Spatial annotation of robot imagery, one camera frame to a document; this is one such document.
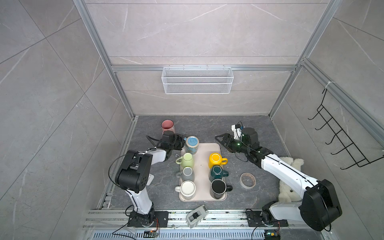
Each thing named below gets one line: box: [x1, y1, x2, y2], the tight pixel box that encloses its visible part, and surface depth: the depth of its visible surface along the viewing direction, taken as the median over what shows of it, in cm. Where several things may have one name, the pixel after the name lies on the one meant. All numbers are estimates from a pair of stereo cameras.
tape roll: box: [240, 172, 257, 190], surface depth 88 cm
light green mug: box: [175, 152, 194, 168], surface depth 87 cm
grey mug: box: [175, 166, 196, 182], surface depth 81 cm
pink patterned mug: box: [161, 119, 176, 135], surface depth 103 cm
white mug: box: [174, 180, 196, 200], surface depth 78 cm
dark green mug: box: [209, 165, 229, 182], surface depth 81 cm
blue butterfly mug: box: [184, 135, 200, 156], surface depth 92 cm
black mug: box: [210, 179, 233, 199], surface depth 77 cm
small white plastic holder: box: [146, 173, 155, 186], surface depth 88 cm
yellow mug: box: [208, 152, 228, 169], surface depth 87 cm
